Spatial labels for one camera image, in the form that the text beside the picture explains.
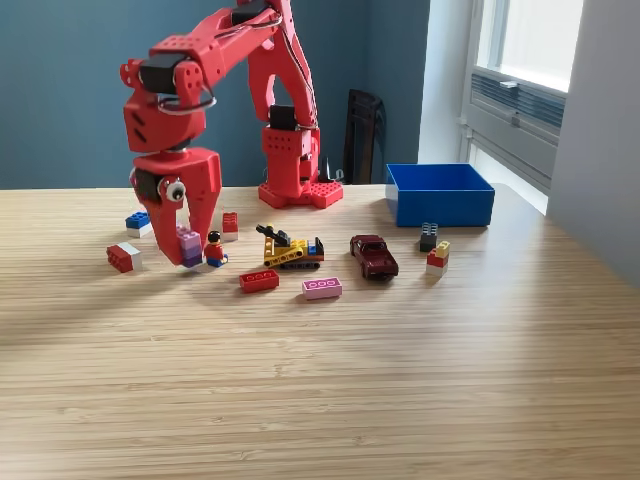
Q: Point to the yellow toy digger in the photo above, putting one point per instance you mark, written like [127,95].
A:
[290,252]

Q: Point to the grey window vent panel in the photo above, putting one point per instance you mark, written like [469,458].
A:
[520,130]

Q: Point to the blue plastic bin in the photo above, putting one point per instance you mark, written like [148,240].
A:
[440,210]

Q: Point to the red white yellow brick stack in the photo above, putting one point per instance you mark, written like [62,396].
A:
[437,262]

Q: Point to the blue and white brick stack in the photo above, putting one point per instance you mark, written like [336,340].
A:
[139,222]

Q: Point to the white window frame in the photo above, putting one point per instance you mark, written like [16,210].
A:
[487,35]

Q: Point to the flat red brick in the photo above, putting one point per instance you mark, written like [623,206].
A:
[259,282]

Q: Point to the red and white brick block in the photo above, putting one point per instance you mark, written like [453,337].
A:
[122,256]

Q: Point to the pink and purple brick stack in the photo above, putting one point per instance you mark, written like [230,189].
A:
[191,252]

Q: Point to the toy figure red shirt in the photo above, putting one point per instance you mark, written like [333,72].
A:
[214,250]

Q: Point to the flat pink brick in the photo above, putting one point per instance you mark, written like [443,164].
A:
[322,289]

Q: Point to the tall red and white brick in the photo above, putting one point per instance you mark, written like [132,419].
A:
[230,222]

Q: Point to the dark red toy car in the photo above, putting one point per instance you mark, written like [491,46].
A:
[377,260]

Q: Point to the black chair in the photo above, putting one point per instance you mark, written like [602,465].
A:
[365,140]

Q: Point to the black brick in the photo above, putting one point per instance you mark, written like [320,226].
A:
[428,240]

